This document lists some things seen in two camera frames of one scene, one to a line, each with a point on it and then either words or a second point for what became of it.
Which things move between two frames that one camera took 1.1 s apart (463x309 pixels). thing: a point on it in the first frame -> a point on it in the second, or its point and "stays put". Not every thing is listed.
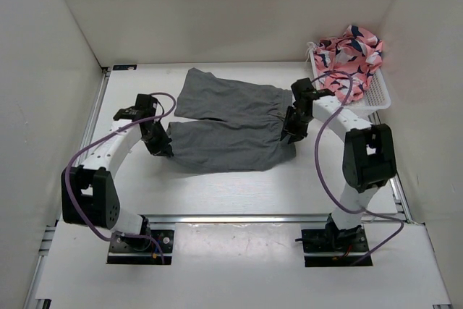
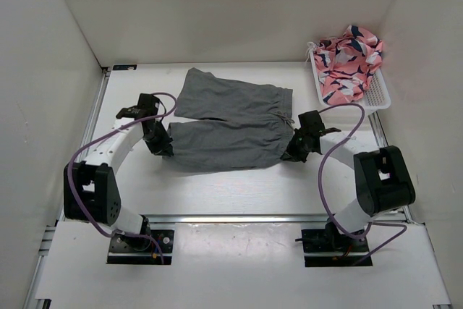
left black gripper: x=163 y=147 stays put
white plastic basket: x=377 y=93 stays put
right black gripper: x=296 y=134 -> x=291 y=153
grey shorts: x=249 y=134 stays put
